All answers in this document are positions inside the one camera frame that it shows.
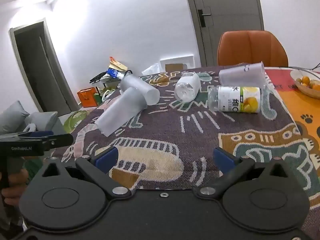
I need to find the purple patterned blanket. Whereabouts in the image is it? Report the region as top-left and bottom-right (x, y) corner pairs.
(61, 66), (316, 207)

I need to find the frosted plastic cup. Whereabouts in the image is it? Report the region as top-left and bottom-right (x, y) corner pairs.
(94, 87), (148, 137)
(218, 61), (266, 88)
(119, 74), (161, 106)

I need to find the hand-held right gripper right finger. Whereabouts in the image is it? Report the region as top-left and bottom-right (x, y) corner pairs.
(193, 147), (293, 200)

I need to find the black door lock handle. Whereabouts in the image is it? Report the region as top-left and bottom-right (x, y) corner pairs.
(197, 8), (212, 27)

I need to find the person's left hand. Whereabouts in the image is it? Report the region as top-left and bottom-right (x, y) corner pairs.
(1, 169), (29, 206)

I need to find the beige fruit bowl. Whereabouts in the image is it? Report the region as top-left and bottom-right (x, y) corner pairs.
(290, 69), (320, 98)

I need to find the white box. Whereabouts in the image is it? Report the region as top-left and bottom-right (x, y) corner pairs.
(160, 54), (196, 72)

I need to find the grey cushion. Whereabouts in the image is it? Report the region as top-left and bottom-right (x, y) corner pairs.
(24, 111), (58, 136)
(0, 101), (30, 135)

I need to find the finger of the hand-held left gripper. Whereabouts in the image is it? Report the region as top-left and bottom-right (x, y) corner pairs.
(41, 133), (74, 152)
(0, 130), (54, 141)

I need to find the green patterned cloth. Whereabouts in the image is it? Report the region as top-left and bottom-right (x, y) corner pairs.
(62, 109), (90, 133)

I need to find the white plastic bag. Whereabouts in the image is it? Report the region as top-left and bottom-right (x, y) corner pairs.
(142, 63), (161, 76)

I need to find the orange shopping bag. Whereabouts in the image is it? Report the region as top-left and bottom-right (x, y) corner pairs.
(77, 88), (97, 108)

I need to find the yellow label plastic bottle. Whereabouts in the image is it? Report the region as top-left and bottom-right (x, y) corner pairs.
(207, 85), (262, 114)

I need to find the clear plastic bottle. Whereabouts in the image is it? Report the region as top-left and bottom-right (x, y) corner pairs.
(175, 72), (202, 103)

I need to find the grey door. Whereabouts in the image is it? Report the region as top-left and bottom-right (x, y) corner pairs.
(182, 0), (265, 67)

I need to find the cluttered storage cart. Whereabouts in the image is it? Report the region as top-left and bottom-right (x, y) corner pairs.
(89, 57), (133, 98)

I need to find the brown cardboard box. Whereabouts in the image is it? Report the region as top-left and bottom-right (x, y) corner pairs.
(165, 63), (186, 72)

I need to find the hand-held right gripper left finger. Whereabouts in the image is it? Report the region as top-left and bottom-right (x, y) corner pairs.
(41, 146), (131, 201)

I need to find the black cable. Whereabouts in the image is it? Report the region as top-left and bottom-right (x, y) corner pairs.
(290, 63), (320, 72)

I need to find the orange leather chair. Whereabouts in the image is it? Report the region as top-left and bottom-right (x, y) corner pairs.
(217, 30), (289, 67)

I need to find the orange cartoon tablecloth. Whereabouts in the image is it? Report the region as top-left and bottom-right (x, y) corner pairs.
(264, 67), (320, 155)

